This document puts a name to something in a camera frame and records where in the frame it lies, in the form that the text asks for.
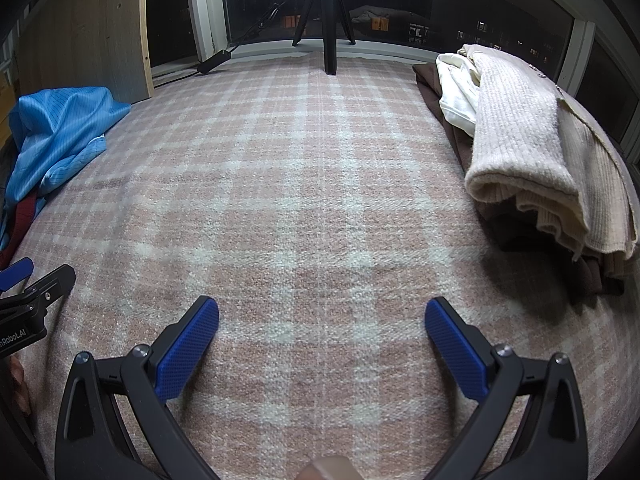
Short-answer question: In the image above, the pink plaid blanket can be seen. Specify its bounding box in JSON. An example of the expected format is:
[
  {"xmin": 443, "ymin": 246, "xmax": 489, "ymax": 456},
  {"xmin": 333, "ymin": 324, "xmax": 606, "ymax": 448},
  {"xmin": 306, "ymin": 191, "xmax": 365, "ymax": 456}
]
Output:
[{"xmin": 10, "ymin": 50, "xmax": 640, "ymax": 480}]

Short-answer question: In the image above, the brown garment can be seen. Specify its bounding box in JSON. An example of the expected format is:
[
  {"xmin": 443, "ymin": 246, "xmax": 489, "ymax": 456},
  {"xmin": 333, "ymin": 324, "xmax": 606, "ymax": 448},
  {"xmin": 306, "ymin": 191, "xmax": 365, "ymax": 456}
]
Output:
[{"xmin": 411, "ymin": 62, "xmax": 627, "ymax": 299}]

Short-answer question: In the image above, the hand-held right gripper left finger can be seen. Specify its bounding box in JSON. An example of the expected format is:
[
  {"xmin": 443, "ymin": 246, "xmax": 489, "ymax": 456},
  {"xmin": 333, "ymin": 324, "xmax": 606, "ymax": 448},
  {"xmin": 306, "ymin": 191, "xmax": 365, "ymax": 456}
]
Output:
[{"xmin": 54, "ymin": 295, "xmax": 221, "ymax": 480}]

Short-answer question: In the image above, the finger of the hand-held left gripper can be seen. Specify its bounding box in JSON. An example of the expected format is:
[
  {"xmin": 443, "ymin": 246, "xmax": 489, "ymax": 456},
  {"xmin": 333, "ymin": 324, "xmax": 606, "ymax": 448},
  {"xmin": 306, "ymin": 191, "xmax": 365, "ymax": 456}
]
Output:
[
  {"xmin": 0, "ymin": 257, "xmax": 34, "ymax": 295},
  {"xmin": 20, "ymin": 264, "xmax": 77, "ymax": 312}
]

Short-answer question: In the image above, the dark red garment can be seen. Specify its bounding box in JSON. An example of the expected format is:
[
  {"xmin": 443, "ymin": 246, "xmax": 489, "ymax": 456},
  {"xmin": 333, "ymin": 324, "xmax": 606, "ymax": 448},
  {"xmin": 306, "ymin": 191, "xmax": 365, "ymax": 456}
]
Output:
[{"xmin": 0, "ymin": 192, "xmax": 39, "ymax": 267}]

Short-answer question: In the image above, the blue garment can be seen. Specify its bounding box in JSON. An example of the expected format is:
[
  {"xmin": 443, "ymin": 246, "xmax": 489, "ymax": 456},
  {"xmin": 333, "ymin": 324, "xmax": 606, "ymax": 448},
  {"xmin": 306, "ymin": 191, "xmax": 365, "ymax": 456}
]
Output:
[{"xmin": 7, "ymin": 86, "xmax": 132, "ymax": 252}]

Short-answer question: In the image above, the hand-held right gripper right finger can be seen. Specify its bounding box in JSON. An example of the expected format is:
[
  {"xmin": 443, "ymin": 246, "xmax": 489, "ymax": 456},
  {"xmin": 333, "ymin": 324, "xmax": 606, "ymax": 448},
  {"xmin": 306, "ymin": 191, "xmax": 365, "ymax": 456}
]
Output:
[{"xmin": 424, "ymin": 296, "xmax": 591, "ymax": 480}]

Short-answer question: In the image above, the white garment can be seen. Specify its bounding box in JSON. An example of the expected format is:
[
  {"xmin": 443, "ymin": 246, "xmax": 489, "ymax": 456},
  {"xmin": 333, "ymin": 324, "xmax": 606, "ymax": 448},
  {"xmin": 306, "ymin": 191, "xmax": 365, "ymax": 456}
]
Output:
[{"xmin": 435, "ymin": 52, "xmax": 484, "ymax": 139}]

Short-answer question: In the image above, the black tripod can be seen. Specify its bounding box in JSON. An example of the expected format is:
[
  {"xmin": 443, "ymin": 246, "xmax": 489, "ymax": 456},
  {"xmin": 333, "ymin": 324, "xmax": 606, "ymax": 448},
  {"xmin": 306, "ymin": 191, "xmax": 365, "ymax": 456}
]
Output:
[{"xmin": 291, "ymin": 0, "xmax": 357, "ymax": 75}]

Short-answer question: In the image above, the beige ribbed garment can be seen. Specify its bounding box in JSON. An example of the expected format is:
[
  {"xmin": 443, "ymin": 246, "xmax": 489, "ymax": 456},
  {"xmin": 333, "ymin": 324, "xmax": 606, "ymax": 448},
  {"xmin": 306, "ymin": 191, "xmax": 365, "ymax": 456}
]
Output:
[{"xmin": 537, "ymin": 92, "xmax": 640, "ymax": 277}]

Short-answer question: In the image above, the cream knit sweater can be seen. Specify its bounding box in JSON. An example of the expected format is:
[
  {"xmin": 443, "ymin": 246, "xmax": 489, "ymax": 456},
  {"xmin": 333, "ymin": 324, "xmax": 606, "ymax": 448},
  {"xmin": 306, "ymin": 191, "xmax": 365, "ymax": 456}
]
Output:
[{"xmin": 457, "ymin": 44, "xmax": 592, "ymax": 262}]

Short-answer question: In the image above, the light wooden panel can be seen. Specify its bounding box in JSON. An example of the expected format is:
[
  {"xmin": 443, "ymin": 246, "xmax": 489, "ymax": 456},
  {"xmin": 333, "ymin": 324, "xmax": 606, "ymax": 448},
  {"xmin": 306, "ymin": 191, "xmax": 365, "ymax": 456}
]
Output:
[{"xmin": 15, "ymin": 0, "xmax": 156, "ymax": 107}]

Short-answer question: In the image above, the black power adapter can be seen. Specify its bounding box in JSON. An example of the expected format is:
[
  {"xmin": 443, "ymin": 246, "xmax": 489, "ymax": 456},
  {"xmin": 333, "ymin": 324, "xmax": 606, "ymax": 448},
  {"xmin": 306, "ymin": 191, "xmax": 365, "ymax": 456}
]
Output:
[{"xmin": 196, "ymin": 48, "xmax": 242, "ymax": 75}]

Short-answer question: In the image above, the white window frame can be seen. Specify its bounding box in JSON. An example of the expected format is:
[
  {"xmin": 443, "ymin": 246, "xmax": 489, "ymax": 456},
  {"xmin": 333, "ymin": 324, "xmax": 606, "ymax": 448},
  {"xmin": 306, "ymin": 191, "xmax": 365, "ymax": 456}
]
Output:
[
  {"xmin": 500, "ymin": 0, "xmax": 640, "ymax": 81},
  {"xmin": 185, "ymin": 0, "xmax": 232, "ymax": 63}
]

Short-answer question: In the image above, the person's left hand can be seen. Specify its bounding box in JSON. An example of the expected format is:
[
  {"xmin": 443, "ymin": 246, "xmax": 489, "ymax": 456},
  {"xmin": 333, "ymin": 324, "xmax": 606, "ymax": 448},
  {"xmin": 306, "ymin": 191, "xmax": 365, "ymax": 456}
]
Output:
[{"xmin": 9, "ymin": 352, "xmax": 34, "ymax": 413}]

